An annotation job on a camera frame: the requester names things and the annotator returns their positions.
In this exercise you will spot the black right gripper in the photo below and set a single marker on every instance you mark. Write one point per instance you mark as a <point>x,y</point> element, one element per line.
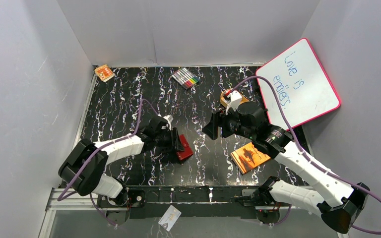
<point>219,118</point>

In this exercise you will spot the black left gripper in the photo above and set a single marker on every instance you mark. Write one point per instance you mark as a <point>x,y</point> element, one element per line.
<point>178,142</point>

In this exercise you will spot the red leather card holder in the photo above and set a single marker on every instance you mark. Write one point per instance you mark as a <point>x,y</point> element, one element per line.
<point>186,153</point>

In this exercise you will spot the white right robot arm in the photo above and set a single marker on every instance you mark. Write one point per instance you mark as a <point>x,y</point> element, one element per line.
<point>336,202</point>

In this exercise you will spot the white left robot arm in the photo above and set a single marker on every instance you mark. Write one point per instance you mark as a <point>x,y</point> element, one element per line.
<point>84,168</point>

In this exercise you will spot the small orange card box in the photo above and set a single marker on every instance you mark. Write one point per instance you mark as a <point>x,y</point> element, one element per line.
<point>104,73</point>

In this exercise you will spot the yellow oval tray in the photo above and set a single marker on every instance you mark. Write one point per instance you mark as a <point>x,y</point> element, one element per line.
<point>225,99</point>

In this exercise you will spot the orange book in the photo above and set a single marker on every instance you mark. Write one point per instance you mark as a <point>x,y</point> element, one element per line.
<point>248,158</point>

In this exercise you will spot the pack of coloured markers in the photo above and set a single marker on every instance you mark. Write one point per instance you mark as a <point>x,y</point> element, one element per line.
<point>185,78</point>

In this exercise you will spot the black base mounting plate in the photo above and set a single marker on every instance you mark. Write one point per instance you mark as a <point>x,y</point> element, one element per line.
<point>199,201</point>

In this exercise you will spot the pink framed whiteboard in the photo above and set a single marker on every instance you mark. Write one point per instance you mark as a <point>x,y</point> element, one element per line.
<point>301,90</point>

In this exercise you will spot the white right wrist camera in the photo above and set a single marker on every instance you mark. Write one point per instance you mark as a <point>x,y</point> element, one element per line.
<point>235,102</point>

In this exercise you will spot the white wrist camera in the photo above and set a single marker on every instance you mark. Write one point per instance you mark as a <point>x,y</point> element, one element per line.
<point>235,102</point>
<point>169,120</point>

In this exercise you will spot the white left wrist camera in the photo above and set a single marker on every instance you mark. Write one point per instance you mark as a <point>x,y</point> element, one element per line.
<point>169,120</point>

